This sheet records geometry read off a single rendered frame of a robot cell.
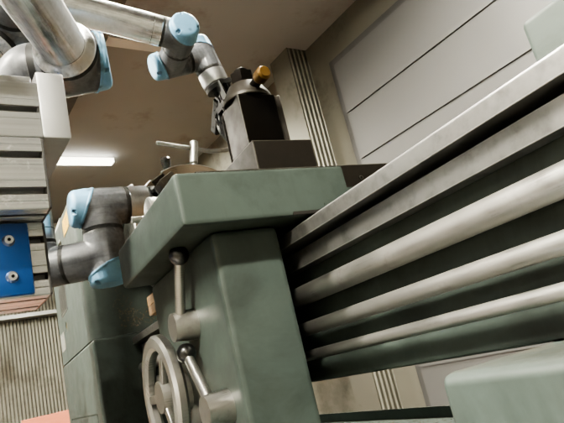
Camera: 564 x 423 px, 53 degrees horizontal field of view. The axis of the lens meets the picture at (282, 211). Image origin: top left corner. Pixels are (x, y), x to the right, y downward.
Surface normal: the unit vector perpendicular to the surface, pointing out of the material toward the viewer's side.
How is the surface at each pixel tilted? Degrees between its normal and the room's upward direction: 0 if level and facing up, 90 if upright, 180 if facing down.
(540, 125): 90
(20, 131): 90
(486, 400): 90
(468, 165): 90
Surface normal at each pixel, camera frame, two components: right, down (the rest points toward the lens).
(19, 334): 0.53, -0.34
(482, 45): -0.82, 0.04
